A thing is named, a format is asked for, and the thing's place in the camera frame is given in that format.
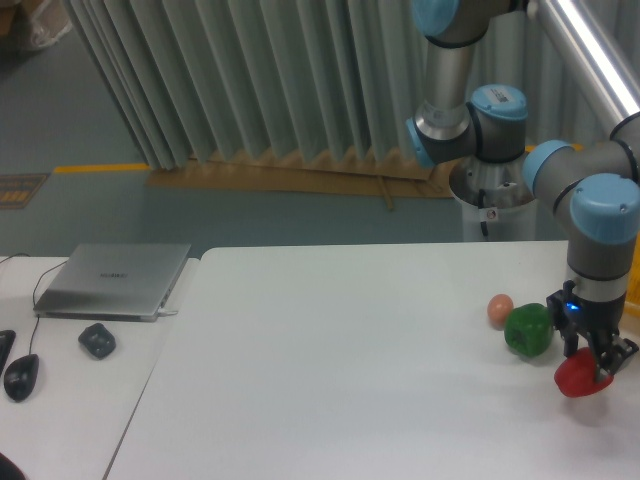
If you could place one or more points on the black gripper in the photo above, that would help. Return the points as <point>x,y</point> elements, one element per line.
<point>574,317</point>

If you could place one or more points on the red bell pepper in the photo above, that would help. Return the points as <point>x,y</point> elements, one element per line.
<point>578,375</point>

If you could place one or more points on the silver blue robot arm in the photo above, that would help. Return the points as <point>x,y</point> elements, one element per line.
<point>593,193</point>

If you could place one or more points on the dark sleeved forearm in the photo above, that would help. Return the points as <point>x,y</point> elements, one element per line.
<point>9,470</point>

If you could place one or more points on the green bell pepper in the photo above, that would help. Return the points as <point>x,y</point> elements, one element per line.
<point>528,330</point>

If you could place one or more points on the brown egg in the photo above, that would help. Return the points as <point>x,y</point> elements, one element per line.
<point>498,310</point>

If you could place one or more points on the brown cardboard sheet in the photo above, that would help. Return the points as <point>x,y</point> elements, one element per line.
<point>394,177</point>

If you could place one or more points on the pale green curtain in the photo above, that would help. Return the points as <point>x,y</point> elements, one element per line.
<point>358,86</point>

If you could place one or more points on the black small controller device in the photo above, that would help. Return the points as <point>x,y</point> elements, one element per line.
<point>98,341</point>

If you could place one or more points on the silver closed laptop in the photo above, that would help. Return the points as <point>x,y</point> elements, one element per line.
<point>119,282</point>

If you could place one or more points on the white side table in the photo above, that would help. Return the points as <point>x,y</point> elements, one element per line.
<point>73,423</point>

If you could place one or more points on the black computer mouse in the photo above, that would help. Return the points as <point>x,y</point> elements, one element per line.
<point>21,376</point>

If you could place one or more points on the black keyboard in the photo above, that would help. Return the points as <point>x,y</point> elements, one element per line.
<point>7,339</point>

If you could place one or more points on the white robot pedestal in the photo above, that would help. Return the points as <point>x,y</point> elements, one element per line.
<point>496,204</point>

